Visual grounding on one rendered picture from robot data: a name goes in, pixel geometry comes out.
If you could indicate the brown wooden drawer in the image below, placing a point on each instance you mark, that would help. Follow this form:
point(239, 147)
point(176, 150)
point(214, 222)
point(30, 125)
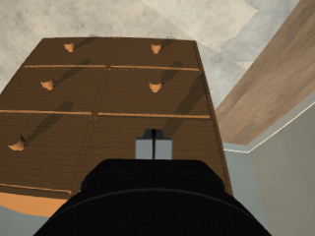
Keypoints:
point(163, 54)
point(154, 93)
point(34, 91)
point(44, 156)
point(81, 52)
point(115, 138)

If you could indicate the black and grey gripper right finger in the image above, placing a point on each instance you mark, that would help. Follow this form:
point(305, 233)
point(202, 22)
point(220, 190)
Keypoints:
point(162, 145)

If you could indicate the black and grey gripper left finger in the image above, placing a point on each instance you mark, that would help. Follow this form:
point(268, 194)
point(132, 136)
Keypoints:
point(144, 147)

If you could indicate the brown chest of drawers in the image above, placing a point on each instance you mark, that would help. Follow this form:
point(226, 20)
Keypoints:
point(46, 203)

